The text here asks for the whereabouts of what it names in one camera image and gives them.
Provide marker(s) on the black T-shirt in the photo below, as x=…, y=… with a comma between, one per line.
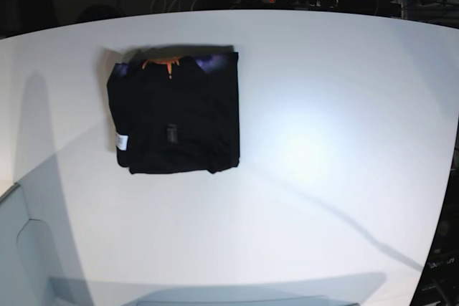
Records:
x=177, y=113

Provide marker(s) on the black equipment box with lettering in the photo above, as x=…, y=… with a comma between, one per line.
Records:
x=438, y=284

